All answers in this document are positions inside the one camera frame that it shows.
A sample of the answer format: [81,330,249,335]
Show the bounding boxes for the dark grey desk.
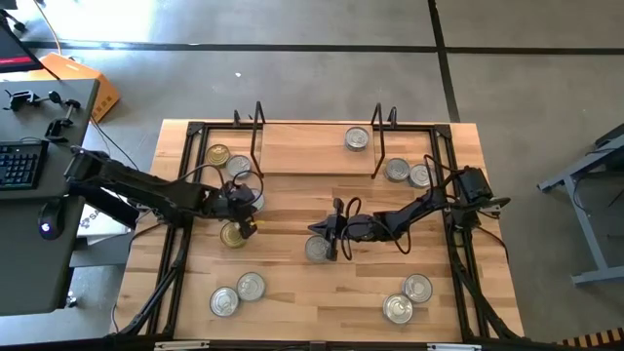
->
[0,77,101,317]

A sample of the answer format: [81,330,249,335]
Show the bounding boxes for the black floor cable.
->
[90,116,141,172]

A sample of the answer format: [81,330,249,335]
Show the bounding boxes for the green tuna can silver lid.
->
[304,235,332,263]
[383,156,411,184]

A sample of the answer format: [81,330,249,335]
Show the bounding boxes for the black aluminium table frame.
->
[107,120,526,342]

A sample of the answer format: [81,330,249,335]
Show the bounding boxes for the black yellow hazard strip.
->
[558,328,624,348]

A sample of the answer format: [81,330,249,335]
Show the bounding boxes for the black clamp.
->
[44,98,83,143]
[3,89,62,112]

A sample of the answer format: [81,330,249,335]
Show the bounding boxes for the wooden shelf black wire legs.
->
[231,99,399,180]

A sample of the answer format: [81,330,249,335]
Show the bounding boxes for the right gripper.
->
[307,213,380,263]

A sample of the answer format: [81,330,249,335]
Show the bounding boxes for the teal yellowfin tuna can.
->
[408,163,435,190]
[381,292,414,326]
[225,154,253,180]
[236,271,267,302]

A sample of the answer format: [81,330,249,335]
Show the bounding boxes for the white printed box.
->
[76,203,133,248]

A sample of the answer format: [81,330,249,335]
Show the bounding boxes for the silver table bracket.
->
[426,342,483,351]
[153,339,211,351]

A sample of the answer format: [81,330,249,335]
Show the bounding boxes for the black computer mouse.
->
[37,198,64,241]

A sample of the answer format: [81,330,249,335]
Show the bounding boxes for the grey metal stand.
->
[537,121,624,288]

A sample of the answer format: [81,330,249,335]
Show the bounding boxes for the black computer monitor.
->
[0,21,44,74]

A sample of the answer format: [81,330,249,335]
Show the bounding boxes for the black diagonal bar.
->
[72,187,142,230]

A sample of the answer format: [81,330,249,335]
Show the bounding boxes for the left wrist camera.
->
[228,183,251,206]

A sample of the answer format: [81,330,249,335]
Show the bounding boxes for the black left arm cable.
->
[182,163,265,196]

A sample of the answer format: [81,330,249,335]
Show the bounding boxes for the orange box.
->
[28,52,122,124]

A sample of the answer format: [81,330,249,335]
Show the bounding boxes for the green tuna can gold lid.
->
[205,142,232,169]
[219,221,248,250]

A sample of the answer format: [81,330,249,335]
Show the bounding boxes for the black keyboard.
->
[0,139,50,191]

